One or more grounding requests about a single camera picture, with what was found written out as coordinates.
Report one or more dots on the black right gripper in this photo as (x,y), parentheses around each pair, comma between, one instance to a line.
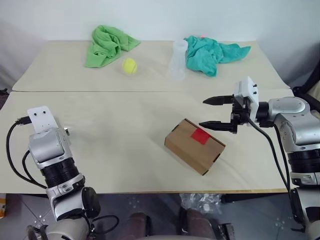
(239,114)

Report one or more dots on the red tape piece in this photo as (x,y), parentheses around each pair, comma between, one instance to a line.
(200,136)

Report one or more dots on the brown cardboard box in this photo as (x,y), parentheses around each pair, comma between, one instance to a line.
(190,152)

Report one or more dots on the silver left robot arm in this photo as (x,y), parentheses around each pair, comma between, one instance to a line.
(50,147)

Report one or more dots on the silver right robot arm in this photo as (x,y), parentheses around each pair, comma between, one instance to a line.
(295,125)

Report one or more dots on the teal cloth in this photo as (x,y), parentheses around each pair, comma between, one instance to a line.
(202,57)

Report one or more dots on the clear plastic flask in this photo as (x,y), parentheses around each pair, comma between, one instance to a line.
(177,67)

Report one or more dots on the clear crumpled plastic bag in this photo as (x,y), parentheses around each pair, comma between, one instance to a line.
(200,202)

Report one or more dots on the black chair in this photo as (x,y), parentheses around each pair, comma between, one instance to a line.
(308,82)

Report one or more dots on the yellow tennis ball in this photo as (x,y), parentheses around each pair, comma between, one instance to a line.
(129,66)

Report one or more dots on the dark brown rounded shape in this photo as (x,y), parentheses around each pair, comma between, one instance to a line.
(200,222)
(138,225)

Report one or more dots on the light green cloth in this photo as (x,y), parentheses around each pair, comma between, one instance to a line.
(100,50)

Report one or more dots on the black object at table edge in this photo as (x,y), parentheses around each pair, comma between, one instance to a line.
(3,92)

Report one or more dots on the orange and white package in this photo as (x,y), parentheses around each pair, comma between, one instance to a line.
(2,207)

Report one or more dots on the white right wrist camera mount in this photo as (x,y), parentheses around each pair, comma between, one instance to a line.
(246,87)

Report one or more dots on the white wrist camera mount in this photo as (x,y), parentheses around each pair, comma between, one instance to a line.
(246,87)
(41,120)

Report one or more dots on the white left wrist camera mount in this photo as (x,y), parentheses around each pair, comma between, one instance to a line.
(41,120)

